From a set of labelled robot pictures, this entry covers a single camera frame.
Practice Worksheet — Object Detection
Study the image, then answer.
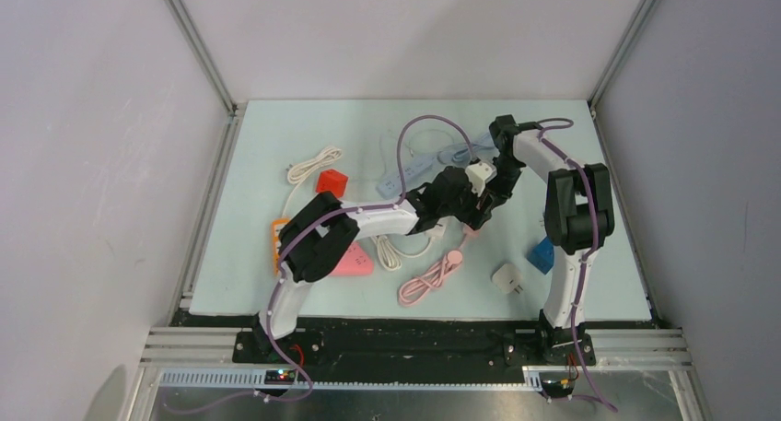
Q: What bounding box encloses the dark blue cube socket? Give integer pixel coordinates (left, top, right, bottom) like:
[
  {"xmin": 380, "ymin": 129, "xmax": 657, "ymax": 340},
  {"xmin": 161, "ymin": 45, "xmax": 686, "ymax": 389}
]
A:
[{"xmin": 527, "ymin": 237, "xmax": 554, "ymax": 275}]

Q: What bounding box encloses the red cube socket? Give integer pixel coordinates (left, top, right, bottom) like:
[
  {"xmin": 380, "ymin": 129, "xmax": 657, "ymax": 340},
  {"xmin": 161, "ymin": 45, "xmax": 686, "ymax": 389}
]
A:
[{"xmin": 315, "ymin": 170, "xmax": 349, "ymax": 198}]

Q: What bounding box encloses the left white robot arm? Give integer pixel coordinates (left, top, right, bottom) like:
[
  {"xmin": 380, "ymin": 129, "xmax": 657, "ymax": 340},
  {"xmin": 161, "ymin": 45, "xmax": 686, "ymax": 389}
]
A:
[{"xmin": 254, "ymin": 161, "xmax": 496, "ymax": 362}]

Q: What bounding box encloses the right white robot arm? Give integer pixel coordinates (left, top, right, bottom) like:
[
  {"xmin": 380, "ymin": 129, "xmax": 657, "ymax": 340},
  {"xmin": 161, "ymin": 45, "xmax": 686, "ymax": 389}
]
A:
[{"xmin": 486, "ymin": 115, "xmax": 615, "ymax": 364}]

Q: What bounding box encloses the white plug adapter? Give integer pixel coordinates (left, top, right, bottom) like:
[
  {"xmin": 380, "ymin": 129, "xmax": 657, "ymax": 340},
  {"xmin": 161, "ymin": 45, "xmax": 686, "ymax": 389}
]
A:
[{"xmin": 491, "ymin": 263, "xmax": 523, "ymax": 295}]

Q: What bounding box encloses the light blue table mat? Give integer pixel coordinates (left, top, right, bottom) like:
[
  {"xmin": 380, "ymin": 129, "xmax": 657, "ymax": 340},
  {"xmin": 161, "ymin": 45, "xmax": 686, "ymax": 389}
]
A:
[{"xmin": 189, "ymin": 98, "xmax": 654, "ymax": 323}]

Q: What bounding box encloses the white power strip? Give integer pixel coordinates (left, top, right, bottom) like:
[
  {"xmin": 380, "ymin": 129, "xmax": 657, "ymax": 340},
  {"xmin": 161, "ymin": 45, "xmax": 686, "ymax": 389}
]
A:
[{"xmin": 425, "ymin": 218, "xmax": 447, "ymax": 240}]

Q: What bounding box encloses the light blue power strip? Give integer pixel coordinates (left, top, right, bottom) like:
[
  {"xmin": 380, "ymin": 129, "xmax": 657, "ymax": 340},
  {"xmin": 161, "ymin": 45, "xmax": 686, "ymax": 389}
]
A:
[{"xmin": 376, "ymin": 154, "xmax": 436, "ymax": 200}]

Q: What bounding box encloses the pink triangular power strip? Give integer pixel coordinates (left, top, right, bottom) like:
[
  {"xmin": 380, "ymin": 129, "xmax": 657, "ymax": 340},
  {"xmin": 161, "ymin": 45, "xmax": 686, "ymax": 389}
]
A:
[{"xmin": 331, "ymin": 241, "xmax": 374, "ymax": 276}]

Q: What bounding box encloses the orange power strip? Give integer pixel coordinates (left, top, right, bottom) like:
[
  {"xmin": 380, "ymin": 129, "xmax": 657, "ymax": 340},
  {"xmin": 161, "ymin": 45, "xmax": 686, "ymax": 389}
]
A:
[{"xmin": 271, "ymin": 217, "xmax": 289, "ymax": 275}]

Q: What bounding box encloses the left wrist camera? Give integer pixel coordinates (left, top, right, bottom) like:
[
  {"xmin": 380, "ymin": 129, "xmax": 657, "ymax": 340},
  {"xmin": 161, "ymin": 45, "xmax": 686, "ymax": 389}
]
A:
[{"xmin": 464, "ymin": 160, "xmax": 496, "ymax": 197}]

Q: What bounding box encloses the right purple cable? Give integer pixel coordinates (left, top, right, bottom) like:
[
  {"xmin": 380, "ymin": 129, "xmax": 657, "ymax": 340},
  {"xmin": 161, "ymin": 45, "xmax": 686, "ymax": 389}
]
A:
[{"xmin": 535, "ymin": 117, "xmax": 619, "ymax": 415}]

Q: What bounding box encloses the white coiled cable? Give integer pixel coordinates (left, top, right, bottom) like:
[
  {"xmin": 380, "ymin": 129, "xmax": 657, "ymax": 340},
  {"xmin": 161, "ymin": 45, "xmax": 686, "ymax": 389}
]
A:
[{"xmin": 369, "ymin": 231, "xmax": 436, "ymax": 273}]

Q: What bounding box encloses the pink coiled cable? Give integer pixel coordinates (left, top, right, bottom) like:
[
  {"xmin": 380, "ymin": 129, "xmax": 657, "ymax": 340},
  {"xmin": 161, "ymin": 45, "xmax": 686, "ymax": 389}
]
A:
[{"xmin": 396, "ymin": 235, "xmax": 470, "ymax": 310}]

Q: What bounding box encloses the white orange strip cable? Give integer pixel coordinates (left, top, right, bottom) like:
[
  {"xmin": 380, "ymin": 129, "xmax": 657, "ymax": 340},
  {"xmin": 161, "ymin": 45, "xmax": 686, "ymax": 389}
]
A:
[{"xmin": 280, "ymin": 146, "xmax": 344, "ymax": 219}]

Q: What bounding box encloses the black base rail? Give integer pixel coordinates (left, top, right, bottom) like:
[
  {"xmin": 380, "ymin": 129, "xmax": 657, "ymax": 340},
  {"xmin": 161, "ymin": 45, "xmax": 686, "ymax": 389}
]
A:
[{"xmin": 232, "ymin": 317, "xmax": 596, "ymax": 385}]

